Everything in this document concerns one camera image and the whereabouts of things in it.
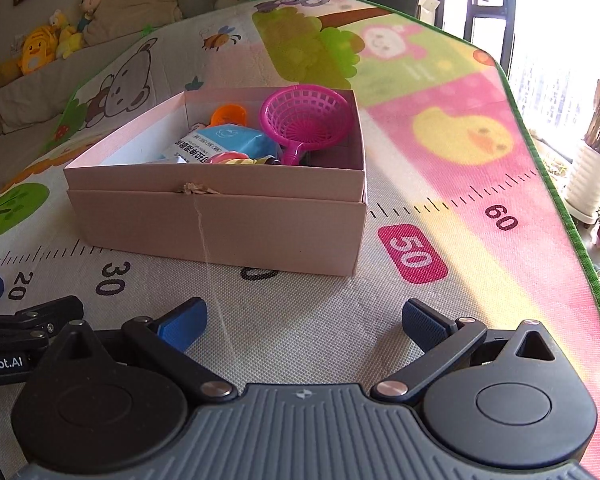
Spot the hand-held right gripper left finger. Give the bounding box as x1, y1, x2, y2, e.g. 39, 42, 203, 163
50, 297, 236, 403

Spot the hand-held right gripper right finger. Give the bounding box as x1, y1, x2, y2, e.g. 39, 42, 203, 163
371, 299, 561, 405

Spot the pink cardboard box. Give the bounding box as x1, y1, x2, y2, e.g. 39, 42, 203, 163
62, 86, 368, 277

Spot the orange pumpkin toy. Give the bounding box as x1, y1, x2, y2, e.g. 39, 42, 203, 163
211, 104, 249, 127

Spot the pink plastic strainer scoop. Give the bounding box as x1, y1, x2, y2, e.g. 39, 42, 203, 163
259, 86, 355, 167

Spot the cartoon animal printed mat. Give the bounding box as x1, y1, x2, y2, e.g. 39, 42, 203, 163
0, 0, 600, 480

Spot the beige sofa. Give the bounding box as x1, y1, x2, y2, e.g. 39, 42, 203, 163
0, 0, 261, 148

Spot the blue snack packet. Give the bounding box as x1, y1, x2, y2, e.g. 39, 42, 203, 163
162, 125, 284, 166

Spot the plant in white pot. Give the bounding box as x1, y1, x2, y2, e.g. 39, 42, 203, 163
565, 64, 600, 222

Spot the large yellow duck plush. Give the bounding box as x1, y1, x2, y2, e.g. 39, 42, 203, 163
19, 27, 62, 77

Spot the small yellow duck plush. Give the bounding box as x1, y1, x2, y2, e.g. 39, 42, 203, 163
47, 9, 84, 60

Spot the small doll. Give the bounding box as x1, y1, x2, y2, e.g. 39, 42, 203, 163
77, 0, 104, 34

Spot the black metal rack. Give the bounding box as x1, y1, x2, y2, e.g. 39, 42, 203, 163
461, 0, 520, 72

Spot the beige pillow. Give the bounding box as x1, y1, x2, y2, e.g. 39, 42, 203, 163
82, 0, 186, 47

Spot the white paper sheet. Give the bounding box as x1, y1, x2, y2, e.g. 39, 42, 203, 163
414, 0, 442, 22

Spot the thin string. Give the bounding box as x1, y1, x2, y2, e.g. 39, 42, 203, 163
180, 181, 231, 346

